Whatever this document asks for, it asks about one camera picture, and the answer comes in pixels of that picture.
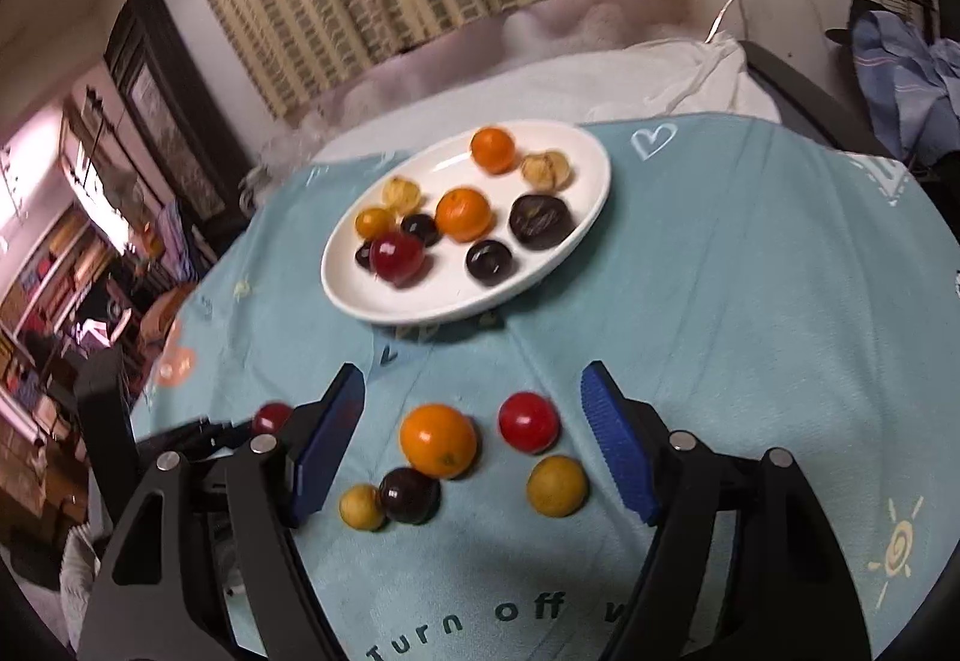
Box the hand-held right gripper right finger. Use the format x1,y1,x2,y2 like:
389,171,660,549
581,361,875,661

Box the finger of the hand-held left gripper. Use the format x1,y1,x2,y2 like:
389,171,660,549
135,415,260,464

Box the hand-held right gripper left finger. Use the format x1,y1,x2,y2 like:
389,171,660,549
79,363,367,661

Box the small yellow fruit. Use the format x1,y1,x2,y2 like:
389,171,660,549
526,455,589,519
339,484,387,531

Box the small red plum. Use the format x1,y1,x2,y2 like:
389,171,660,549
252,402,295,437

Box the red cherry tomato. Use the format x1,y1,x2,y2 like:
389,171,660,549
498,391,561,455

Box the large mandarin orange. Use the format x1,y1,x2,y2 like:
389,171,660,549
399,404,479,480

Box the white oval plate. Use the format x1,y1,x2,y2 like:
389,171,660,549
321,119,612,325

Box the large red plum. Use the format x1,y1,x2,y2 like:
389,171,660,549
370,231,428,287

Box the dark wrinkled fruit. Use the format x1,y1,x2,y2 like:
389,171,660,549
508,194,577,251

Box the yellow husked fruit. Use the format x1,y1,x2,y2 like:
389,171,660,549
381,176,422,212
520,149,575,191

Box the brown cushion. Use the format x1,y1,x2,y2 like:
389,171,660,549
139,284,197,347

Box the teal printed tablecloth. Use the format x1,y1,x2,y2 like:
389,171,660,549
131,113,953,661

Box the dark framed picture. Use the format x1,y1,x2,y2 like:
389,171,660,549
103,0,252,235

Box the white cloth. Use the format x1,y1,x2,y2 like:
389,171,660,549
315,35,781,163

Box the black chair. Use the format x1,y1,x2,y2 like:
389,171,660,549
739,40,893,152

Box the blue clothes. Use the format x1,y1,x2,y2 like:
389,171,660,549
851,8,960,160

